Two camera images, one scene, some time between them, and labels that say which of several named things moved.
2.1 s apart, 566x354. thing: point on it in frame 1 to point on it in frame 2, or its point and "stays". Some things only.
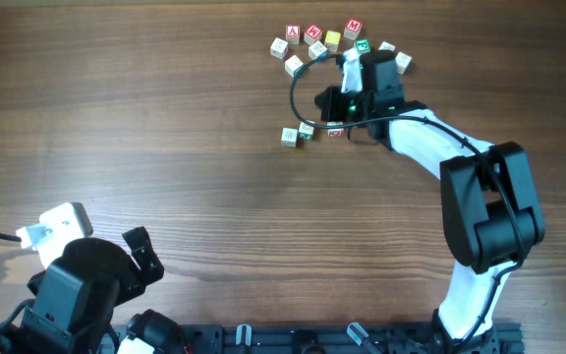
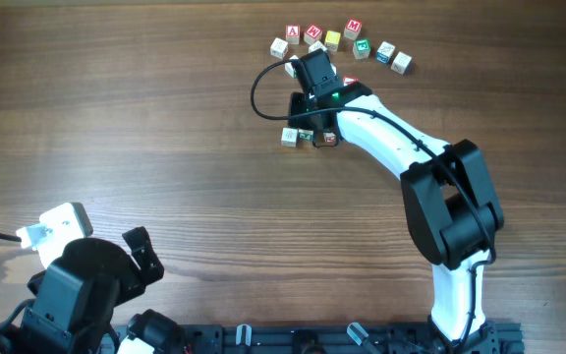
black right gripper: [331, 109] to [296, 102]
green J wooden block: [306, 132] stays
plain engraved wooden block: [289, 137] stays
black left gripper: [149, 267] stays
